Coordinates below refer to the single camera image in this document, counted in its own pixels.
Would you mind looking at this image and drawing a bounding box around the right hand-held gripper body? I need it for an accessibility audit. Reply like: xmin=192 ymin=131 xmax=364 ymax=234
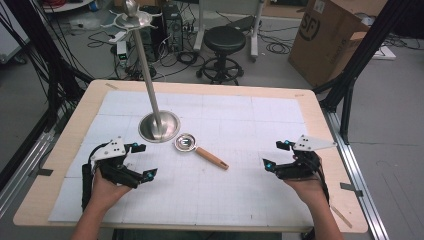
xmin=275 ymin=134 xmax=338 ymax=181

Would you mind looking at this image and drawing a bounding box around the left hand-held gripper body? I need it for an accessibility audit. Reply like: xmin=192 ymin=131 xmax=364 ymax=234
xmin=87 ymin=135 xmax=144 ymax=190

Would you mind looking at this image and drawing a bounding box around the metal strainer with wooden handle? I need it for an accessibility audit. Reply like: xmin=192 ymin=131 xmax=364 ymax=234
xmin=173 ymin=132 xmax=230 ymax=171

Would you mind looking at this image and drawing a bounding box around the metal utensil stand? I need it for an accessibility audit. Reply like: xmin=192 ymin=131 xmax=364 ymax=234
xmin=99 ymin=0 xmax=182 ymax=145

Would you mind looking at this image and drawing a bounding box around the person's right hand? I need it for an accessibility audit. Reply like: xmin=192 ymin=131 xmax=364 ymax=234
xmin=283 ymin=152 xmax=330 ymax=206

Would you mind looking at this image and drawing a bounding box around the person's left hand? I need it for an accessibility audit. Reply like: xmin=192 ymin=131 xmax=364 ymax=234
xmin=86 ymin=166 xmax=133 ymax=212

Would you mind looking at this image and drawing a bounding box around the grey tape piece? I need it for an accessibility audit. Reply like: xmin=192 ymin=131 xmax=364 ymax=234
xmin=339 ymin=181 xmax=365 ymax=198

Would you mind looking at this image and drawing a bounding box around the white grid mat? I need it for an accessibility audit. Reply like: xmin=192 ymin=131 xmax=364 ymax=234
xmin=47 ymin=89 xmax=316 ymax=228

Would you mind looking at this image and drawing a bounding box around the thin wooden stick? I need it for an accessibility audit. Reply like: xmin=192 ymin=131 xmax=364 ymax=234
xmin=330 ymin=205 xmax=354 ymax=230

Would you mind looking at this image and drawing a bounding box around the small device with green display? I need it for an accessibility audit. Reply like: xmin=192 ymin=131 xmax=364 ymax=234
xmin=116 ymin=40 xmax=130 ymax=67

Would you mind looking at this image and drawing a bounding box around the brown cardboard box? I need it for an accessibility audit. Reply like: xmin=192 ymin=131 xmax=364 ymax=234
xmin=287 ymin=0 xmax=390 ymax=89

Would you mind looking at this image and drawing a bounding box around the black round stool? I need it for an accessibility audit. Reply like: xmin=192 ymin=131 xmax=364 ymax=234
xmin=195 ymin=25 xmax=247 ymax=86

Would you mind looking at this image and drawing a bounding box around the black computer tower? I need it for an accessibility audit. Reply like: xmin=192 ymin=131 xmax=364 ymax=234
xmin=161 ymin=3 xmax=185 ymax=54

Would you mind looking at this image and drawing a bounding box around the white power strip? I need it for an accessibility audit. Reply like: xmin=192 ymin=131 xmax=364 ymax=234
xmin=370 ymin=45 xmax=397 ymax=61

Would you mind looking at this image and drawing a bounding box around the white round table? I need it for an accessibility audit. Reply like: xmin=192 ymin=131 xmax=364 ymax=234
xmin=42 ymin=0 xmax=95 ymax=14

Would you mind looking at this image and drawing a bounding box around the black strap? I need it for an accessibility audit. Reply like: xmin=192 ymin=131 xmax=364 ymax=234
xmin=81 ymin=162 xmax=94 ymax=212
xmin=317 ymin=155 xmax=332 ymax=205

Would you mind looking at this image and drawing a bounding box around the aluminium rail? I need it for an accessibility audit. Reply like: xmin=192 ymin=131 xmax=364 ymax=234
xmin=0 ymin=130 xmax=57 ymax=219
xmin=323 ymin=109 xmax=391 ymax=240

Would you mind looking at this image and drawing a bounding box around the coiled black cable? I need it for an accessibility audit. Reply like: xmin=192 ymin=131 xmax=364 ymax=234
xmin=265 ymin=40 xmax=293 ymax=56

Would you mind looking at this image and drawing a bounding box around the tangle of black floor cables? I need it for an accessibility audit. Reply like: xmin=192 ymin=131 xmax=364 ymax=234
xmin=87 ymin=29 xmax=205 ymax=82

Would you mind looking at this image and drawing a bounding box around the black frame post with cables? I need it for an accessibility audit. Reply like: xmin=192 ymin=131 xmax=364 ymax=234
xmin=0 ymin=0 xmax=95 ymax=134

